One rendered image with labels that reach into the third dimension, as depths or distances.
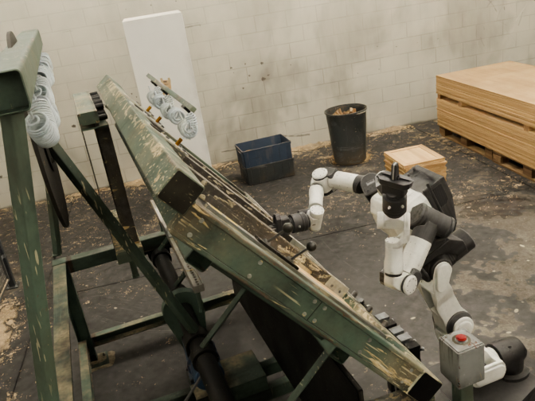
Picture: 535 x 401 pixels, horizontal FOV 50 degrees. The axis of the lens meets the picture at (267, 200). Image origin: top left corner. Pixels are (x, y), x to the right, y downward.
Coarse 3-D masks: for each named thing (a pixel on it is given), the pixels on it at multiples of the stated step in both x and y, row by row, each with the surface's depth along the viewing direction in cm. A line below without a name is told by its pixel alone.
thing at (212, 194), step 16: (192, 112) 215; (176, 144) 214; (208, 192) 222; (224, 208) 226; (240, 208) 229; (240, 224) 231; (256, 224) 233; (272, 240) 238; (304, 256) 246; (320, 272) 252; (336, 288) 257
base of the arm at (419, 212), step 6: (420, 204) 227; (426, 204) 224; (414, 210) 230; (420, 210) 224; (426, 210) 222; (414, 216) 227; (420, 216) 222; (450, 216) 228; (414, 222) 225; (420, 222) 223; (450, 228) 224; (450, 234) 224; (438, 240) 230
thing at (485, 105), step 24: (456, 72) 708; (480, 72) 690; (504, 72) 672; (528, 72) 654; (456, 96) 674; (480, 96) 624; (504, 96) 580; (528, 96) 563; (456, 120) 685; (480, 120) 632; (504, 120) 596; (528, 120) 549; (480, 144) 648; (504, 144) 596; (528, 144) 557; (528, 168) 568
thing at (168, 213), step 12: (120, 132) 324; (132, 156) 275; (144, 180) 239; (156, 204) 211; (168, 216) 195; (192, 252) 173; (192, 264) 168; (204, 264) 172; (228, 276) 182; (264, 300) 189; (300, 324) 197; (324, 348) 200; (336, 348) 204; (336, 360) 198
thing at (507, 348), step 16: (512, 336) 302; (512, 352) 293; (432, 368) 314; (512, 368) 294; (528, 368) 300; (448, 384) 301; (496, 384) 296; (512, 384) 294; (528, 384) 293; (448, 400) 288; (480, 400) 288; (496, 400) 286; (512, 400) 284; (528, 400) 289
